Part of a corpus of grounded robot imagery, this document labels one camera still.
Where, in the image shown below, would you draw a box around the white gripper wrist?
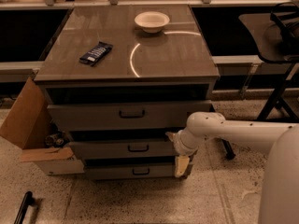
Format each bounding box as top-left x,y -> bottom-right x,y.
165,128 -> 199,177

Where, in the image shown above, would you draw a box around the grey drawer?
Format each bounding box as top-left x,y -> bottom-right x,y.
69,138 -> 178,160
84,162 -> 175,180
48,101 -> 211,132

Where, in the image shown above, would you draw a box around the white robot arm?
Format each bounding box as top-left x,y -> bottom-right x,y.
166,112 -> 299,224

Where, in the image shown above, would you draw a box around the grey bottom drawer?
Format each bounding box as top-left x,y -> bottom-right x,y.
84,162 -> 175,180

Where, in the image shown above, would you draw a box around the grey drawer cabinet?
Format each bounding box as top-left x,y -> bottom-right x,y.
35,6 -> 219,174

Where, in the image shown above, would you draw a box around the grey top drawer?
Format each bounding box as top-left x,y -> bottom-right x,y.
48,101 -> 211,132

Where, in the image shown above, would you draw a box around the open cardboard box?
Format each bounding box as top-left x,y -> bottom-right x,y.
0,77 -> 83,175

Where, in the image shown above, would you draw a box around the dark blue snack packet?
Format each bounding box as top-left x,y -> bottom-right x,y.
79,41 -> 113,66

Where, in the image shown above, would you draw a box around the cans inside cardboard box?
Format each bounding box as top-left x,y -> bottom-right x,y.
45,133 -> 65,147

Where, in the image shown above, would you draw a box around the white bowl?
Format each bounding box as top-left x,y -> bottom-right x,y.
135,11 -> 170,34

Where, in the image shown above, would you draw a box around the black folding side table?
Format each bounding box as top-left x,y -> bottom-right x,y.
214,2 -> 299,155

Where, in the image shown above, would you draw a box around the black bar on floor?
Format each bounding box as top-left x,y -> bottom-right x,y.
14,191 -> 35,224

